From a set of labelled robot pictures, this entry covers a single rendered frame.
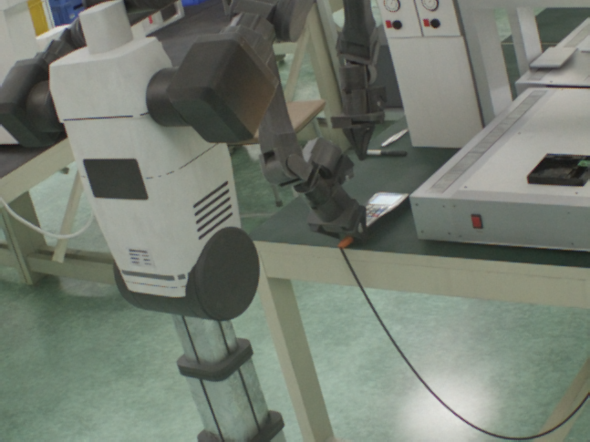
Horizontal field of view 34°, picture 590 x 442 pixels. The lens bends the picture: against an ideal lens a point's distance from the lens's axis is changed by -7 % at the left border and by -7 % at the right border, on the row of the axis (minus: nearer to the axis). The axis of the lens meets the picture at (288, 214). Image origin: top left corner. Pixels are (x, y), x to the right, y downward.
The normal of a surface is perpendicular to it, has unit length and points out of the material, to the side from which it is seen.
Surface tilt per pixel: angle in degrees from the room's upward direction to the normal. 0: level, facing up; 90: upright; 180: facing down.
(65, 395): 0
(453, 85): 90
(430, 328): 0
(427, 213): 90
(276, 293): 90
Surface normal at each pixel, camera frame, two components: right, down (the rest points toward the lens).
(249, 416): 0.80, 0.04
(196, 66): -0.48, -0.55
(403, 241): -0.24, -0.89
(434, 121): -0.58, 0.44
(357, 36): -0.37, 0.82
